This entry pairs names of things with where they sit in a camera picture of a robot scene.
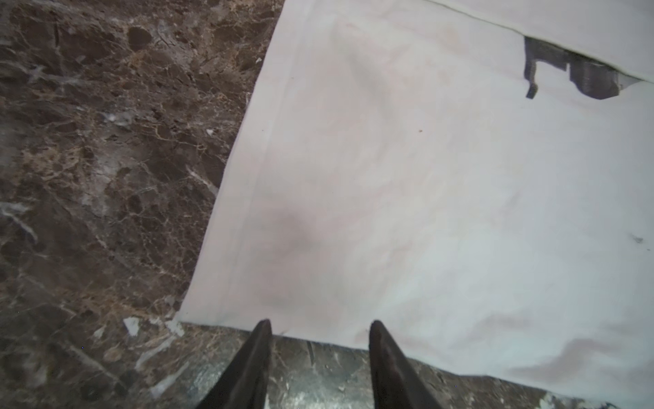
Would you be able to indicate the white t-shirt with black print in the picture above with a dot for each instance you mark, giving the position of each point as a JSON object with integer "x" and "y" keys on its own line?
{"x": 478, "y": 175}

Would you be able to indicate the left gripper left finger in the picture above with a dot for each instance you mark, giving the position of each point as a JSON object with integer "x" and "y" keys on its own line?
{"x": 243, "y": 384}

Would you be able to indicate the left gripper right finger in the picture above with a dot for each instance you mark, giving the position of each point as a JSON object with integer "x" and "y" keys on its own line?
{"x": 395, "y": 383}

